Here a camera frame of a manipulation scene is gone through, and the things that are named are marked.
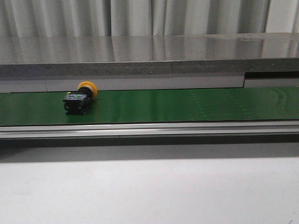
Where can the yellow mushroom push button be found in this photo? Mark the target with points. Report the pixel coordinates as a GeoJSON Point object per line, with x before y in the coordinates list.
{"type": "Point", "coordinates": [78, 102]}

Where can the green conveyor belt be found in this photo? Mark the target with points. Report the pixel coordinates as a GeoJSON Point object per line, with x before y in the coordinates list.
{"type": "Point", "coordinates": [153, 106]}

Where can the grey stone counter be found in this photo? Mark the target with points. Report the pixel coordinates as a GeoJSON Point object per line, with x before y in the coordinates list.
{"type": "Point", "coordinates": [47, 64]}

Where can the white pleated curtain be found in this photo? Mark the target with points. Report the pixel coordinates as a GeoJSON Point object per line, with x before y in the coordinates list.
{"type": "Point", "coordinates": [53, 18]}

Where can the aluminium conveyor frame rail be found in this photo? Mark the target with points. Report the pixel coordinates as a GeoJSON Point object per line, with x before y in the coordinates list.
{"type": "Point", "coordinates": [149, 129]}

